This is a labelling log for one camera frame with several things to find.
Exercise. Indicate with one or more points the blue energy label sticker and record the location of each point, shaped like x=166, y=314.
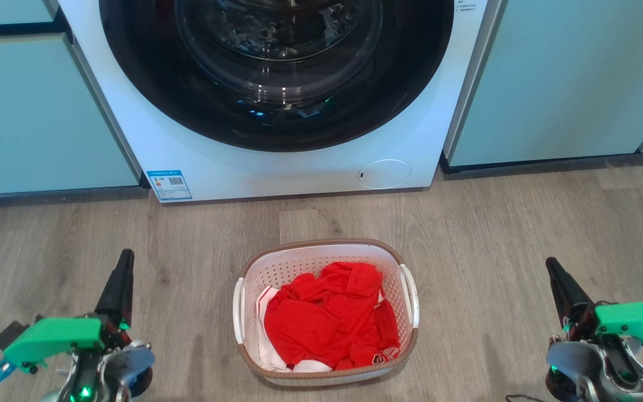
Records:
x=169, y=185

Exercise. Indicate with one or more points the round white filter cover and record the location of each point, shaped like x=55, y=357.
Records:
x=384, y=174

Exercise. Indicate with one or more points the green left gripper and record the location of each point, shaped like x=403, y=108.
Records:
x=53, y=338

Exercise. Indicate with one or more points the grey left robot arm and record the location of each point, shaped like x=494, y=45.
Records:
x=126, y=363

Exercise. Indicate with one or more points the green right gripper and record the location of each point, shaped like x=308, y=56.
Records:
x=634, y=324

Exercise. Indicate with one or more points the white laundry basket brown rim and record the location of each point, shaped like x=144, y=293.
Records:
x=299, y=263

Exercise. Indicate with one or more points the white garment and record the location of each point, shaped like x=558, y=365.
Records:
x=263, y=341

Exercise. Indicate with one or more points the round black washer door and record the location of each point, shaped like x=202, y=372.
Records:
x=132, y=84

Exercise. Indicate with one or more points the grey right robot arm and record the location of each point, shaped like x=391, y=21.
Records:
x=572, y=358

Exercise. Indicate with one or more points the red mesh garment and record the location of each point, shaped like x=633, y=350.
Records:
x=321, y=324

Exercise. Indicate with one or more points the white front-loading washing machine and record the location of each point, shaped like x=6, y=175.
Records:
x=299, y=170

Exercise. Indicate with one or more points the wide pale green cabinet panel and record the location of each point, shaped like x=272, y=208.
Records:
x=561, y=78

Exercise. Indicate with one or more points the large pale green cabinet door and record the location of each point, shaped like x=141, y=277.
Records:
x=31, y=117

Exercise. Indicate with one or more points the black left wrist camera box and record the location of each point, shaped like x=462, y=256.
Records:
x=10, y=335

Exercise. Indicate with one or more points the small pale green cabinet drawer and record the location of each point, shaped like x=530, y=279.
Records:
x=3, y=11

